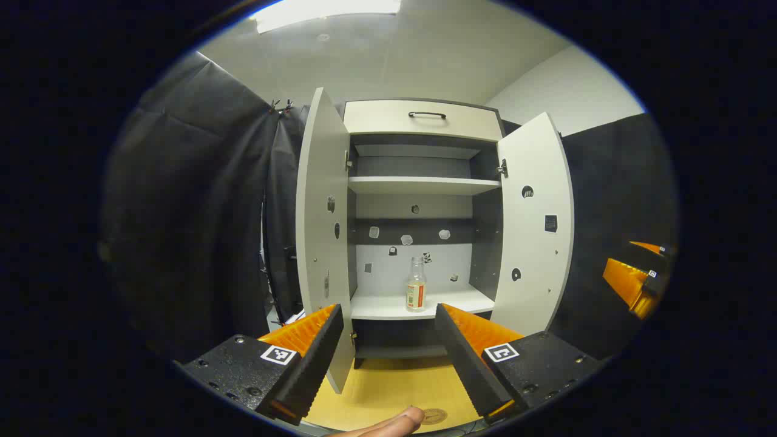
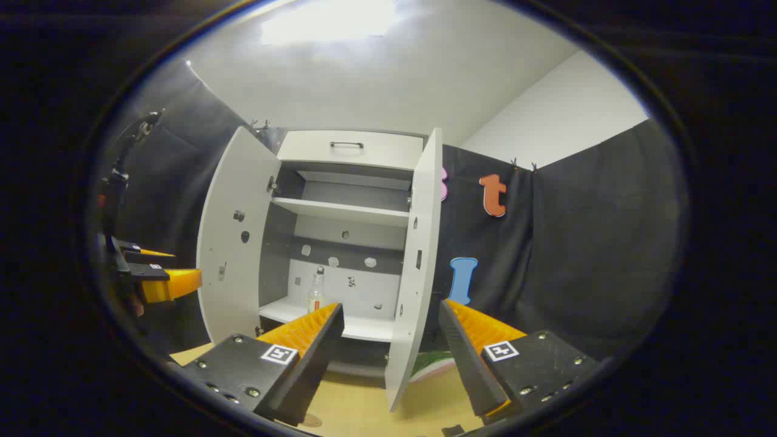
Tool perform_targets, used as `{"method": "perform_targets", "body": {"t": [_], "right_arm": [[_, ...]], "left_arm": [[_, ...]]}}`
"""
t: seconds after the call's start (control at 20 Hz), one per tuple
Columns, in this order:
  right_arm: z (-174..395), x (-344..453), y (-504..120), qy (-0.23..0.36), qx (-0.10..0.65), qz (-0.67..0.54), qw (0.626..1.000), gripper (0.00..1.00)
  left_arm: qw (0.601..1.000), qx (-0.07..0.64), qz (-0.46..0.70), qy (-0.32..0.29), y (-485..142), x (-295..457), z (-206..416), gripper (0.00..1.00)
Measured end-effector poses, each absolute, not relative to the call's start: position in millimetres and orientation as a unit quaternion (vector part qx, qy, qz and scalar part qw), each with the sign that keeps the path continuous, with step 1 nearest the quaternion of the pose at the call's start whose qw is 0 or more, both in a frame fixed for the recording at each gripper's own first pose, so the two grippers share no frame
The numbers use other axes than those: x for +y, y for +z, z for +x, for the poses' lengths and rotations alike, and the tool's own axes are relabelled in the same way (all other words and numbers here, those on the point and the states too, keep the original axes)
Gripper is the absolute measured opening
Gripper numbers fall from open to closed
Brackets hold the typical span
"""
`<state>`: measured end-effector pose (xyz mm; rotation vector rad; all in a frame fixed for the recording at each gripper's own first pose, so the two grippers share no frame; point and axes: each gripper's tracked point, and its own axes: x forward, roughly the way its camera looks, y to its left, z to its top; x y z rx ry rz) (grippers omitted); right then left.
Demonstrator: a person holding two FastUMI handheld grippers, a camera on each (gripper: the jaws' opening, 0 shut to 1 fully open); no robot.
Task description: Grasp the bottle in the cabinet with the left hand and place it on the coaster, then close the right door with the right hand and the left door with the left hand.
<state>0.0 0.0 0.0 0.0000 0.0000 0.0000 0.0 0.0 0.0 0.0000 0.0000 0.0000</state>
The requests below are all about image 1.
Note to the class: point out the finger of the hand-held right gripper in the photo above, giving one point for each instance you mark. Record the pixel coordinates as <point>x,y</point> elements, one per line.
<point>628,285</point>
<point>649,247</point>

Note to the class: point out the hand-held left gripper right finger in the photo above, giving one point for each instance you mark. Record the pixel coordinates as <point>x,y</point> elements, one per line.
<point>470,364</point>

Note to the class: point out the black backdrop stand pole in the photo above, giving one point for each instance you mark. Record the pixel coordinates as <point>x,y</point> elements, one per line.
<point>265,243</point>

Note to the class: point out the ceiling light panel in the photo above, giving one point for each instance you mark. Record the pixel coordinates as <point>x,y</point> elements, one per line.
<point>328,12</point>

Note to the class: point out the black backdrop cloth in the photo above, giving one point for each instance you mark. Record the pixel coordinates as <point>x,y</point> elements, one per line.
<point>194,212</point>

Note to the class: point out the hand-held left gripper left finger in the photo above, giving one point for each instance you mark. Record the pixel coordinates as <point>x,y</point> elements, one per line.
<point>309,370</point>

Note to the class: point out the clear glass bottle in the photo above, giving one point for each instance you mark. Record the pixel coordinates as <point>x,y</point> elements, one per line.
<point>416,291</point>

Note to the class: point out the white and grey cabinet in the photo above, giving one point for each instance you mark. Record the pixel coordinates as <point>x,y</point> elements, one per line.
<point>419,185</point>

